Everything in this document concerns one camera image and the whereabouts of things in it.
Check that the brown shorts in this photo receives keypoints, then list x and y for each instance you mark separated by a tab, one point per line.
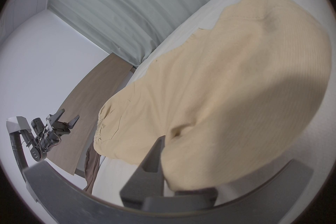
91	165

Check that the beige shorts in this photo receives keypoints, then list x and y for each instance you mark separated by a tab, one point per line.
223	86

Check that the blue-green curtain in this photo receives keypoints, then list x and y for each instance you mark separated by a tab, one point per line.
118	2

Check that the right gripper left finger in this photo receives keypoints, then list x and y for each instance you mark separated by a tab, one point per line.
147	181

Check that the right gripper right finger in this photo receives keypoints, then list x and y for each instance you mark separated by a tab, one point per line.
199	192

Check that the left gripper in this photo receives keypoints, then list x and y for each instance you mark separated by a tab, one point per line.
53	136

